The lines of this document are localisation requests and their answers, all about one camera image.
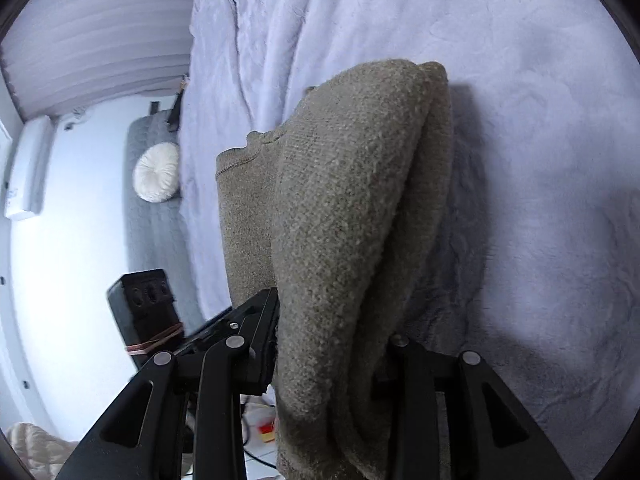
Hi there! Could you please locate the brown knit sweater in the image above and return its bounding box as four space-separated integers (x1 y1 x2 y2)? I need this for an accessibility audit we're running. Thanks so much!
216 60 455 480

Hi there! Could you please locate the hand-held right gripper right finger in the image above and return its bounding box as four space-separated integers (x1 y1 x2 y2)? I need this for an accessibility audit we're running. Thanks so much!
372 334 576 480

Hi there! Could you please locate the beige quilted cloth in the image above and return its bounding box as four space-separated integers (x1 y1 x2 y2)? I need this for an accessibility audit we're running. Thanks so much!
7 422 78 480

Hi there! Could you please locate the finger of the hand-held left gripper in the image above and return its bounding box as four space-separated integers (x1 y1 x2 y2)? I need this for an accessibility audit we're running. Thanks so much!
181 287 279 357

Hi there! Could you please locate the lavender plush blanket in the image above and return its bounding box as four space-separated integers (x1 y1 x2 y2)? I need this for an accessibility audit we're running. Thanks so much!
177 0 640 480

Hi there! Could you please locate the black cable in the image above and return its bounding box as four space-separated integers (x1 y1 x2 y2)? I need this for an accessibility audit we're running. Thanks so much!
241 402 277 468

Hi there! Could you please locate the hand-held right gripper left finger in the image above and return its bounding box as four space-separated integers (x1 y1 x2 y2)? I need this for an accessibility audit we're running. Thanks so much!
55 305 279 480

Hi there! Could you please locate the grey curtain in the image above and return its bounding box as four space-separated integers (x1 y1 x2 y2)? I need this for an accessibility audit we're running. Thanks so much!
0 0 216 123

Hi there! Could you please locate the white air conditioner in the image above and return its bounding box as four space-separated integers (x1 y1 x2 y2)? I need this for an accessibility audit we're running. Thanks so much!
4 116 53 221

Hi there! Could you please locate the round white pleated cushion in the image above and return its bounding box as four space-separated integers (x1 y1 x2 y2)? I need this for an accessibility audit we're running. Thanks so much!
133 142 181 204

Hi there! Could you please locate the black strap item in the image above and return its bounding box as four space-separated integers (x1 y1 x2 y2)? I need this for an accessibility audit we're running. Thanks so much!
150 75 188 133

